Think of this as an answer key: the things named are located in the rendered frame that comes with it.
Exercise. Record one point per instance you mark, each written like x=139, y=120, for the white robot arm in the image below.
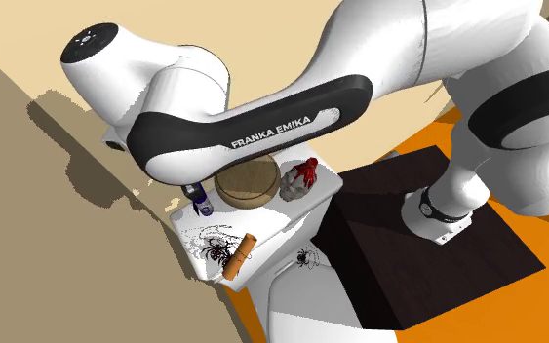
x=274, y=99

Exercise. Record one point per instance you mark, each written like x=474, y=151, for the red and grey figure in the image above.
x=300, y=180

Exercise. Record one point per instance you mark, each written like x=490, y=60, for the round wooden bowl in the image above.
x=248, y=183

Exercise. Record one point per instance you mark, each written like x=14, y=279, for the blue glass bottle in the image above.
x=201, y=202

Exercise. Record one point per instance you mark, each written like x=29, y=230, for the orange cylinder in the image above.
x=239, y=256

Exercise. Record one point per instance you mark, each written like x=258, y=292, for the white toilet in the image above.
x=302, y=304

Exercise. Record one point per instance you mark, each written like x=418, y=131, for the dark brown robot stand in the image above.
x=397, y=275

